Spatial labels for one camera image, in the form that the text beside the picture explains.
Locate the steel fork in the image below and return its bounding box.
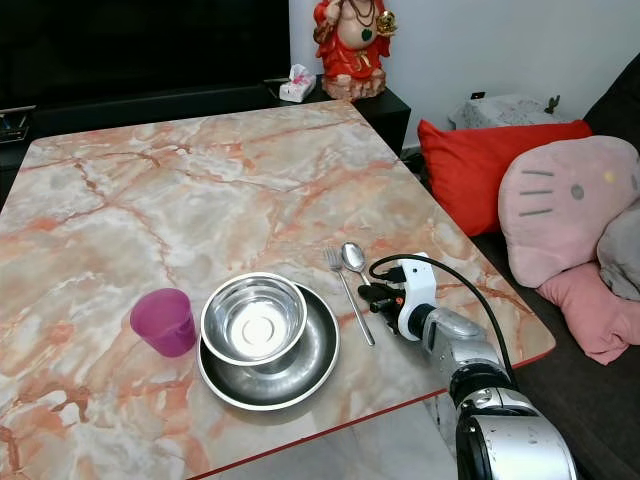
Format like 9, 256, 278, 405
323, 247, 377, 348

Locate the black television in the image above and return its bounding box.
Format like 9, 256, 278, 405
0, 0, 292, 107

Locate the small metal holder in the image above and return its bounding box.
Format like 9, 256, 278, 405
0, 104, 37, 145

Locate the pink cat face pillow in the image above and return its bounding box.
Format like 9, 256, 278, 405
497, 134, 640, 290

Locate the white tissue box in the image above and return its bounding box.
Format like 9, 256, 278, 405
277, 64, 317, 104

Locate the grey pillow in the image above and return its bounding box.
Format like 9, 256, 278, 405
596, 204, 640, 302

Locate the grey speckled stool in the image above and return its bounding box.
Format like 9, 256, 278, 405
449, 92, 572, 132

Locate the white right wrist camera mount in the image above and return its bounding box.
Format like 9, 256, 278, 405
394, 258, 438, 342

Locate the steel bowl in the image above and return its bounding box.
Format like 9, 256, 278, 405
200, 272, 309, 367

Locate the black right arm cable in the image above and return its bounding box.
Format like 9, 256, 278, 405
368, 252, 518, 383

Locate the red laughing buddha statue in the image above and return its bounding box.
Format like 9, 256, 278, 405
311, 0, 400, 102

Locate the red pillow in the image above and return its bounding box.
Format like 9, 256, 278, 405
416, 119, 594, 237

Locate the small pink pillow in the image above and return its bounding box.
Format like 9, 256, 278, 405
537, 261, 640, 367

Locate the pink plastic cup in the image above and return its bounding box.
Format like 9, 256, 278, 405
129, 288, 197, 359

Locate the black sofa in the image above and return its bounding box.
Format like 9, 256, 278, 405
470, 50, 640, 480

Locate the steel plate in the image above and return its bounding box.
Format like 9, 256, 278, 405
197, 283, 342, 412

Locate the steel spoon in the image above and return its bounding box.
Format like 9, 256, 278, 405
341, 241, 373, 289

